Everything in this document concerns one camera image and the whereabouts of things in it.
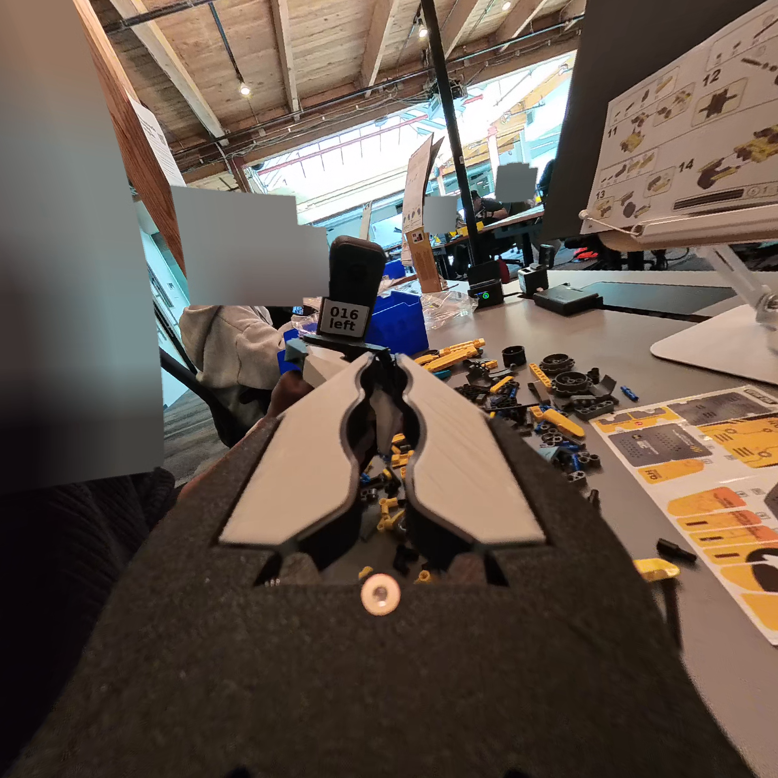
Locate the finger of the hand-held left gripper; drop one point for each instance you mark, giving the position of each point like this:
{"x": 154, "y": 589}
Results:
{"x": 384, "y": 419}
{"x": 325, "y": 372}

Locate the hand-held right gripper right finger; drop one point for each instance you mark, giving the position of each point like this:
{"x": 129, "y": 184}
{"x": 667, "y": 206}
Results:
{"x": 468, "y": 474}

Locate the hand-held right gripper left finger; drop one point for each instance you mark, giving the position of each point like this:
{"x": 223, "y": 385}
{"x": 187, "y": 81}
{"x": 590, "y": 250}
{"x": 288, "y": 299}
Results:
{"x": 292, "y": 474}

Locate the pile of small building pieces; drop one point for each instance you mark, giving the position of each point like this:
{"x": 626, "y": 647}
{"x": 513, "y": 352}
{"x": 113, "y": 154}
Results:
{"x": 562, "y": 422}

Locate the person's left hand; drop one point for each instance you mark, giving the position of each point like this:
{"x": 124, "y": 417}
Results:
{"x": 285, "y": 395}

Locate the blue storage bin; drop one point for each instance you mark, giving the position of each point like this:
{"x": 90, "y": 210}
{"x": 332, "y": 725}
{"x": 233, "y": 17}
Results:
{"x": 398, "y": 325}
{"x": 394, "y": 268}

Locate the cardboard box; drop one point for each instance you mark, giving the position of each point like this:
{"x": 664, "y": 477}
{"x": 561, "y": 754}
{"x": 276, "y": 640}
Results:
{"x": 422, "y": 225}

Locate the clear plastic bag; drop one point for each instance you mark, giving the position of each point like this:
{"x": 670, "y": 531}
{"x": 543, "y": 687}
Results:
{"x": 447, "y": 307}

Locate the black office chair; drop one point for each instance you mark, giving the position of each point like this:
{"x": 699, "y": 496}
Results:
{"x": 203, "y": 389}

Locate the black round cylinder piece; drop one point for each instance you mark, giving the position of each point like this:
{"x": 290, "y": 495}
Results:
{"x": 513, "y": 355}

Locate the black device green light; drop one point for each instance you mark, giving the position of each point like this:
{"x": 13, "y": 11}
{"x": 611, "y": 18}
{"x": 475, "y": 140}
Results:
{"x": 486, "y": 293}

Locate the black wheel hub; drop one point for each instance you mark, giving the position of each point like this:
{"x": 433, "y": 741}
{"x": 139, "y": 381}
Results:
{"x": 571, "y": 381}
{"x": 556, "y": 363}

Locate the wooden background desk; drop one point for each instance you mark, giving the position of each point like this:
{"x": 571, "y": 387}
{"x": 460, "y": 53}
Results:
{"x": 504, "y": 220}

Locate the black metal pole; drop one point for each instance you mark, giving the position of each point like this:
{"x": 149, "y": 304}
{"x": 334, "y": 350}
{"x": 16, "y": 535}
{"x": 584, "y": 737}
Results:
{"x": 453, "y": 121}

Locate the black power adapter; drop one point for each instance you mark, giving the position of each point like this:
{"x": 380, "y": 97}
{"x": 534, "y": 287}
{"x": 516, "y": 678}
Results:
{"x": 565, "y": 299}

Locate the wooden pillar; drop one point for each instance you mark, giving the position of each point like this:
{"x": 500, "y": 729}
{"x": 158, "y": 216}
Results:
{"x": 155, "y": 210}

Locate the yellow curved piece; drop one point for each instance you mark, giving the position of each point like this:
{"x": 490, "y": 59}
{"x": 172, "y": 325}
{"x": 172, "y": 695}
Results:
{"x": 656, "y": 569}

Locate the black connector pin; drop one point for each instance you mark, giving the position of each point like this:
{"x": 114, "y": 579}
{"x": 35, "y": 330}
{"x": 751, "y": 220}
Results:
{"x": 676, "y": 550}

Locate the yellow grey sticker sheet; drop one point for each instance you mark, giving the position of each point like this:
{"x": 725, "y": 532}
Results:
{"x": 699, "y": 462}

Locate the white paper notice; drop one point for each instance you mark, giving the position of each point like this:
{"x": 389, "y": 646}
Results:
{"x": 159, "y": 143}

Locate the dark grey panel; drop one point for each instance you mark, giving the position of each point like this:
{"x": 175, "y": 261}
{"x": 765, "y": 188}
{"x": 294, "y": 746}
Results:
{"x": 583, "y": 121}

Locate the white booklet stand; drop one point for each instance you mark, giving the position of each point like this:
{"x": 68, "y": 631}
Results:
{"x": 717, "y": 346}

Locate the building instruction booklet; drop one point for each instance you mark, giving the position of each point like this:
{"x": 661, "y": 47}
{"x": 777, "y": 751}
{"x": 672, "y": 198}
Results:
{"x": 687, "y": 140}

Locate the small grey camera device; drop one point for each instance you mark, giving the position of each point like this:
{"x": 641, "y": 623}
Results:
{"x": 533, "y": 278}

